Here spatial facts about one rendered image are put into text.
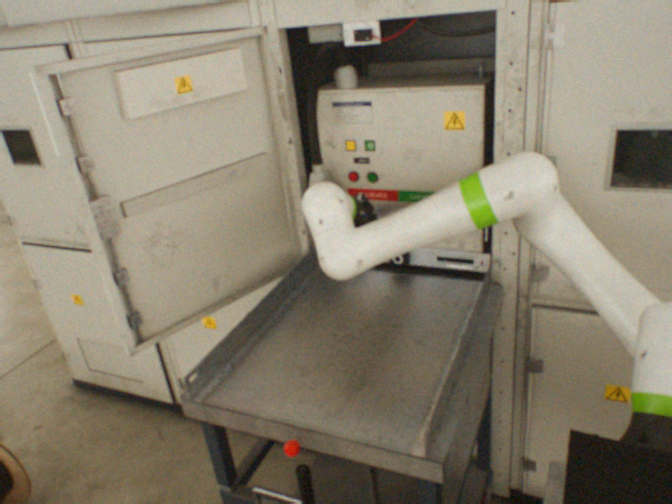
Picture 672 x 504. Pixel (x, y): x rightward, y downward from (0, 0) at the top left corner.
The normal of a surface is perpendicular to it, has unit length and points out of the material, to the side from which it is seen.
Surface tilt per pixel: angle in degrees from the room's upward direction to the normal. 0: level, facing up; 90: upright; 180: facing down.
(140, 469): 0
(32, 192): 90
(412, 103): 90
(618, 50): 90
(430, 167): 90
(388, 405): 0
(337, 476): 0
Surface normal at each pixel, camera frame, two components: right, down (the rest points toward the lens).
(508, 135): -0.41, 0.44
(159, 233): 0.70, 0.25
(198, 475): -0.11, -0.89
